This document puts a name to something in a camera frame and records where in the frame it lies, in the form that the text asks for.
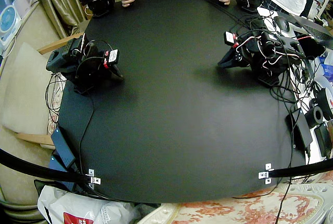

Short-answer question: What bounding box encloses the white paper sheet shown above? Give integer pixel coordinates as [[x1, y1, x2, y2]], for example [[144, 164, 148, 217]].
[[257, 6, 299, 40]]

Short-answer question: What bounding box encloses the black computer mouse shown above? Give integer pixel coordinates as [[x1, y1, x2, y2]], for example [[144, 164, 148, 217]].
[[274, 16, 291, 33]]

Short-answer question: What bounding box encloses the large black table mat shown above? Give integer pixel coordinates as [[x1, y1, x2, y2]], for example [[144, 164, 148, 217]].
[[56, 0, 308, 204]]

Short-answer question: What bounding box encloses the beige pleated curtain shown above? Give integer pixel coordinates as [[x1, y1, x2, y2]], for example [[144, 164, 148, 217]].
[[39, 0, 92, 40]]

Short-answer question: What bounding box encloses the black laptop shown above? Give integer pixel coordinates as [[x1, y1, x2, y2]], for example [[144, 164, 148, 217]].
[[286, 15, 333, 43]]

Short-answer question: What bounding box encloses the beige seat cushion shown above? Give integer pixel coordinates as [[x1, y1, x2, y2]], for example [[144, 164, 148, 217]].
[[2, 42, 54, 136]]

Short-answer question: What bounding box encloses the black power brick blue light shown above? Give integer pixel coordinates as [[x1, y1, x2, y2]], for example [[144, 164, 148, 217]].
[[48, 150, 79, 183], [50, 126, 76, 168]]

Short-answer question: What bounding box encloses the blue white packet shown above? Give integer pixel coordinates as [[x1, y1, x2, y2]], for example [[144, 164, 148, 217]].
[[319, 52, 333, 77]]

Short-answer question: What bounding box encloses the black tape roll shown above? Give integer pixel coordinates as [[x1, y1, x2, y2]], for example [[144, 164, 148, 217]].
[[304, 106, 324, 128]]

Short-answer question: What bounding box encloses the flat black power adapter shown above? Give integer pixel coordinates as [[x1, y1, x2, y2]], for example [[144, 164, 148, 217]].
[[285, 108, 314, 155]]

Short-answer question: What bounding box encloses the black filament spool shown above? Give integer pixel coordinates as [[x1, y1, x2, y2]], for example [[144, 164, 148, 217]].
[[314, 87, 333, 120]]

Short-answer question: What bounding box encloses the white lilac small appliance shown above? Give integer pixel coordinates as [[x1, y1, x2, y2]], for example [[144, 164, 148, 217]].
[[12, 0, 34, 20]]

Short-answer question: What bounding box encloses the small black box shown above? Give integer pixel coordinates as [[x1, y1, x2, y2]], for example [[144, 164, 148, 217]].
[[314, 124, 333, 157]]

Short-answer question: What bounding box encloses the white plastic bag red print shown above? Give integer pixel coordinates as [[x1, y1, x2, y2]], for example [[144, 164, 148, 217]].
[[37, 184, 137, 224]]

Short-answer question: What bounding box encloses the pink floral tablecloth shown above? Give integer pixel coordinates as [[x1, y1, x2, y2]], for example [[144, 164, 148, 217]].
[[176, 183, 333, 224]]

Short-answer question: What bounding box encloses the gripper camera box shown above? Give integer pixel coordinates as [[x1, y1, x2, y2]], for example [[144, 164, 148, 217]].
[[107, 49, 121, 65], [224, 31, 238, 45]]

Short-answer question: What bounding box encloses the black power cable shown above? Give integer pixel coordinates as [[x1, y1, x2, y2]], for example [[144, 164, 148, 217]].
[[77, 93, 96, 176]]

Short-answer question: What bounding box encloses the long black cable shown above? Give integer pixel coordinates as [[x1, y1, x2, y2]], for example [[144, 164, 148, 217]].
[[200, 0, 261, 31]]

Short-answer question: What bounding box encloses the wooden chair frame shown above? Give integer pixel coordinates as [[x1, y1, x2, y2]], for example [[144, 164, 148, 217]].
[[15, 32, 84, 147]]

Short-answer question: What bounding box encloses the thin black looped cable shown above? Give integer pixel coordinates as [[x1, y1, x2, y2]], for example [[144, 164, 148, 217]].
[[45, 73, 67, 125]]

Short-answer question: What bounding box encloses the black camera stand bar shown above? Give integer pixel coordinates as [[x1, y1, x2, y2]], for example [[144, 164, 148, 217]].
[[267, 157, 333, 179], [0, 148, 89, 183]]

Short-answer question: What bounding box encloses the thin black hanging cable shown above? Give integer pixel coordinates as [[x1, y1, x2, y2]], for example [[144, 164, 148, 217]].
[[275, 181, 292, 224]]

